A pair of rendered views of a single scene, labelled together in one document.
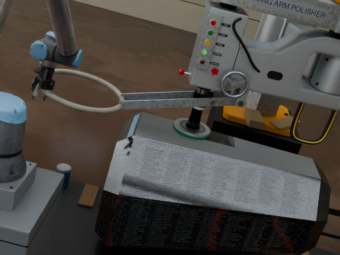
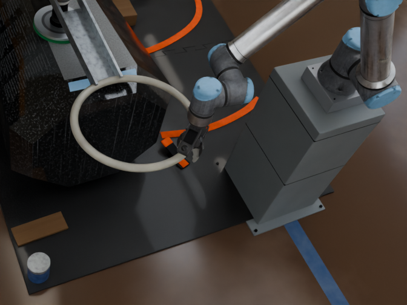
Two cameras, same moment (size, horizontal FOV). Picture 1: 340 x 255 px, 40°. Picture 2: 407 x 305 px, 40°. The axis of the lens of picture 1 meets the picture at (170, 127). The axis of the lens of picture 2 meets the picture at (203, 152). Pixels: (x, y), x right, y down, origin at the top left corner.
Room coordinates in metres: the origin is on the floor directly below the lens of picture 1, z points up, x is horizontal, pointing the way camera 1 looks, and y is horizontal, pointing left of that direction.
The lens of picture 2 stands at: (3.12, 1.66, 2.58)
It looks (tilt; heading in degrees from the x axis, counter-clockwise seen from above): 52 degrees down; 225
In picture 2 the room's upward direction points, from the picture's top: 23 degrees clockwise
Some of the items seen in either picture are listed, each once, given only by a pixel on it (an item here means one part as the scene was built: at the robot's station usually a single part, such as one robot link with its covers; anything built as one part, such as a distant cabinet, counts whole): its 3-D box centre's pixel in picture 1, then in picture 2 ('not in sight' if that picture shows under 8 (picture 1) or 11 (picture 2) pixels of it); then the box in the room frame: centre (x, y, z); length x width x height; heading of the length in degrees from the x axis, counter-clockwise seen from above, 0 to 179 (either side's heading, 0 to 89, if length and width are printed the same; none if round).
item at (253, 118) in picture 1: (253, 118); not in sight; (2.91, -0.52, 0.81); 0.20 x 0.10 x 0.05; 8
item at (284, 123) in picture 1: (285, 122); not in sight; (3.00, -0.74, 0.80); 0.20 x 0.10 x 0.05; 130
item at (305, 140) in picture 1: (313, 119); not in sight; (2.55, -0.78, 1.04); 0.23 x 0.03 x 0.32; 97
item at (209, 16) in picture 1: (207, 41); not in sight; (2.34, -0.07, 1.35); 0.08 x 0.03 x 0.28; 97
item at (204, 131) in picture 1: (192, 127); (59, 22); (2.46, -0.12, 0.82); 0.21 x 0.21 x 0.01
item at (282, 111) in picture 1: (257, 112); not in sight; (3.16, -0.57, 0.76); 0.49 x 0.49 x 0.05; 0
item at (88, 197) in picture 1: (88, 195); (40, 228); (2.70, 0.42, 0.02); 0.25 x 0.10 x 0.01; 4
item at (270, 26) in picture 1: (297, 43); not in sight; (2.98, -0.63, 1.34); 0.74 x 0.34 x 0.25; 19
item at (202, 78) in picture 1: (229, 51); not in sight; (2.47, -0.20, 1.30); 0.36 x 0.22 x 0.45; 97
